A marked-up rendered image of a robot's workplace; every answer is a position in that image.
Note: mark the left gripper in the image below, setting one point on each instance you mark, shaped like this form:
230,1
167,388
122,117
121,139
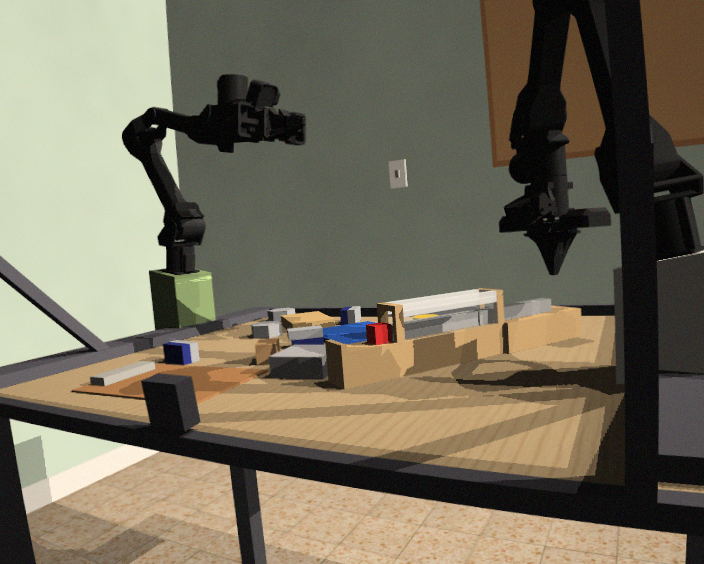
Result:
269,123

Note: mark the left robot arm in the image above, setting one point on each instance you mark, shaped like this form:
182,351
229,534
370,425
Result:
184,219

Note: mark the small tan wooden block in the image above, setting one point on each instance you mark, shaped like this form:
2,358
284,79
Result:
265,348

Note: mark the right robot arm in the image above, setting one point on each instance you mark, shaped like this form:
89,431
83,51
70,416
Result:
541,106

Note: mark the blue rectangular slab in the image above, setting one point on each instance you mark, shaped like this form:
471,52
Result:
347,334

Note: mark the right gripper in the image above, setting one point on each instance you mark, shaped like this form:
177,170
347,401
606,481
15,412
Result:
555,231

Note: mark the tan flat rectangular board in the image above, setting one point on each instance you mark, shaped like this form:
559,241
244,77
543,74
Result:
307,319

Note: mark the red cube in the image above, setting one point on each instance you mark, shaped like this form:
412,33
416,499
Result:
379,333

